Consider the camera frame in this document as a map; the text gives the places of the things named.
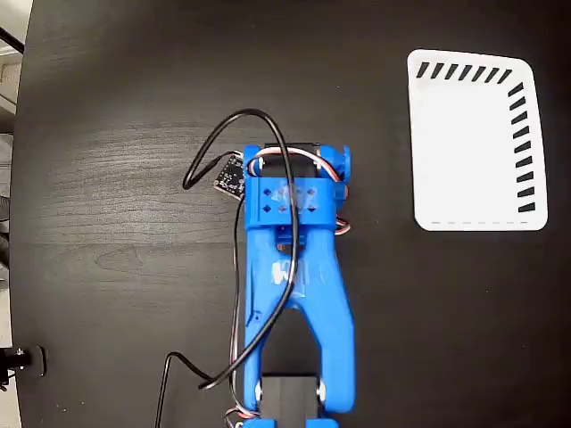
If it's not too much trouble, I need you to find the black table clamp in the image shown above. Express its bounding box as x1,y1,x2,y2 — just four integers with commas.
0,344,48,392

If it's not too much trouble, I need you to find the black camera cable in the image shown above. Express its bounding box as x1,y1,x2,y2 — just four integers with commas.
153,107,301,428

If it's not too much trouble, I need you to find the small camera circuit board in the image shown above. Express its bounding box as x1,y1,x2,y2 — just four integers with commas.
212,150,248,200

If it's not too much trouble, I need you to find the black metal bar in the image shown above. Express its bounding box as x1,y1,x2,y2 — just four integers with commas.
0,25,26,55

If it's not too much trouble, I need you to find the white plastic basket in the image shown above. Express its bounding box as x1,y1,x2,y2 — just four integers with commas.
406,48,550,233

